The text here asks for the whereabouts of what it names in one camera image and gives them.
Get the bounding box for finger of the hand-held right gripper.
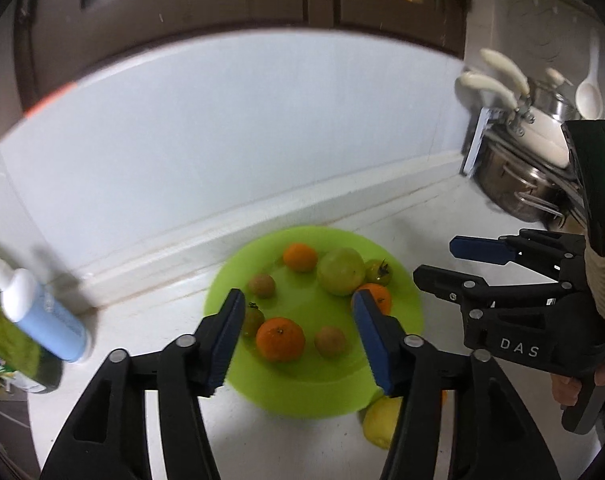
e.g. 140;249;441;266
413;265;579;322
449;229;586;277

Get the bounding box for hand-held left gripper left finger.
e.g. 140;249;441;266
40;287;247;480

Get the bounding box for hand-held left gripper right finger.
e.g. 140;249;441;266
351;290;548;480

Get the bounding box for small green tomato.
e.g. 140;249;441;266
364;258;393;285
242;302;266;338

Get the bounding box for brown longan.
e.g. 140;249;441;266
247;273;276;299
314;326;347;359

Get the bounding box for small orange mandarin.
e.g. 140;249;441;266
357;283;393;317
283;243;318;273

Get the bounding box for large orange mandarin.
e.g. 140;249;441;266
255;316;306;363

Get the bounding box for yellow-green round fruit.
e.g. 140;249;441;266
362;396;404;451

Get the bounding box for large green round fruit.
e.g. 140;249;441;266
316;247;367;297

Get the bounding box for green plastic plate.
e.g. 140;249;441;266
204;226;424;418

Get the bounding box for wide steel pot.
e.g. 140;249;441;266
475;145;568;223

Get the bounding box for steel pot with lid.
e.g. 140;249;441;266
532;67;583;121

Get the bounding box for white and blue pump bottle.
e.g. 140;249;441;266
0;240;92;363

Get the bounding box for white ladle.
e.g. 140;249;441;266
575;30;605;118

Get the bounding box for green dish soap bottle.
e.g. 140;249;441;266
0;280;64;395

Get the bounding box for cream pan with handle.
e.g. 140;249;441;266
479;48;568;136
456;72;570;167

